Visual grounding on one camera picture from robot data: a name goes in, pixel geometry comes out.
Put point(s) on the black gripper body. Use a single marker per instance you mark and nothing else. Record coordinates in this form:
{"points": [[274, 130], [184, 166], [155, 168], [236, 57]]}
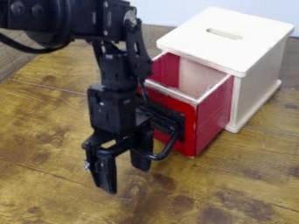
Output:
{"points": [[115, 118]]}

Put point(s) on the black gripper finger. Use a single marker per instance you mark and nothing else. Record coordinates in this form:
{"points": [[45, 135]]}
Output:
{"points": [[141, 148], [101, 166]]}

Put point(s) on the black metal drawer handle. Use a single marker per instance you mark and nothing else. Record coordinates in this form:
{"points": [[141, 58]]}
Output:
{"points": [[167, 123]]}

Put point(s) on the red drawer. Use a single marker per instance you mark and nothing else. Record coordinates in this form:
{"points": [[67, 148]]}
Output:
{"points": [[201, 119]]}

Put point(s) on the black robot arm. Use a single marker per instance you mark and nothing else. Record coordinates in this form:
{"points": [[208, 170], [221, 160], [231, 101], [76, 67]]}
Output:
{"points": [[108, 24]]}

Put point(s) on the white wooden box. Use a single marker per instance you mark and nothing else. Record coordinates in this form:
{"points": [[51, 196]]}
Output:
{"points": [[225, 43]]}

